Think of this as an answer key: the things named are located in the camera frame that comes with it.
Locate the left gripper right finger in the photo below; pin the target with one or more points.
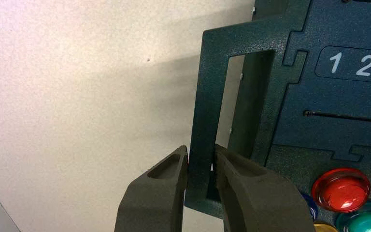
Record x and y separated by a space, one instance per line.
262 198

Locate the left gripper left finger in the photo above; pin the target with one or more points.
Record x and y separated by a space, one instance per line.
153 198

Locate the dark blue grey task box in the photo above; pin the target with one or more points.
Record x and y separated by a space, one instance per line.
326 112

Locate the blue push button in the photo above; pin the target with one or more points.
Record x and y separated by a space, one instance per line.
310 206

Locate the yellow push button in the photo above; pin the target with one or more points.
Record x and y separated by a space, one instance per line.
326 228

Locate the red push button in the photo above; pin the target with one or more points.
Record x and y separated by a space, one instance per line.
342 190

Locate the teal push button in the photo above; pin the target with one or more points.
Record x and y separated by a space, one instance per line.
368 221

